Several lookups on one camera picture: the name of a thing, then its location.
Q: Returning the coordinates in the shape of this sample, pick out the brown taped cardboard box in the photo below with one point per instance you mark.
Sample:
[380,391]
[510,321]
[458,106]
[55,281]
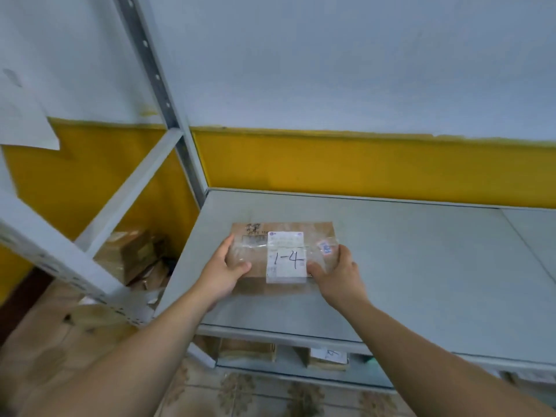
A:
[128,254]

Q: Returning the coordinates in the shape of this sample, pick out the person's right hand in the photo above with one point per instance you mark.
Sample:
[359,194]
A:
[343,282]

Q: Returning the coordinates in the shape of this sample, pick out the grey metal shelf rack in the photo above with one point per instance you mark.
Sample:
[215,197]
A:
[356,273]

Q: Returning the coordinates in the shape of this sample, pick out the brown cardboard parcel with label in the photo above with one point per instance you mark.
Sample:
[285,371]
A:
[282,251]

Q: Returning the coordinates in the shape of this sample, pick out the person's right thumb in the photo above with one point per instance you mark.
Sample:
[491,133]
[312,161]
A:
[316,270]

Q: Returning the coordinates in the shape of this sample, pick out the small brown cardboard box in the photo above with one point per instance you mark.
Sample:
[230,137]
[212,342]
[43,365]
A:
[154,275]

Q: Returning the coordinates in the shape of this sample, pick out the cardboard parcel with white label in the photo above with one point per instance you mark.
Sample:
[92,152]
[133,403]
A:
[328,359]

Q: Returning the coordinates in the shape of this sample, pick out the white paper sheet on wall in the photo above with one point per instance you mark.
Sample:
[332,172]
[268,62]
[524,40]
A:
[24,112]

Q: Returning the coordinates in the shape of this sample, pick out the person's left forearm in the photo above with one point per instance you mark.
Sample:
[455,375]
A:
[108,364]

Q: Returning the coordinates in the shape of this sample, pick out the person's left hand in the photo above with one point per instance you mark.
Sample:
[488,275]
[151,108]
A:
[219,275]

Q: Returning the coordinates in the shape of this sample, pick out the person's right forearm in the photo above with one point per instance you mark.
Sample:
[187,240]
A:
[430,364]

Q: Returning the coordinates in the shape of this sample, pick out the person's left thumb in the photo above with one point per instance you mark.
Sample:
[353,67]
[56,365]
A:
[241,268]

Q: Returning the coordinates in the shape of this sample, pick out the white metal shelf rack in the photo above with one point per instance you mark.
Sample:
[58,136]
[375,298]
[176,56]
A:
[87,238]

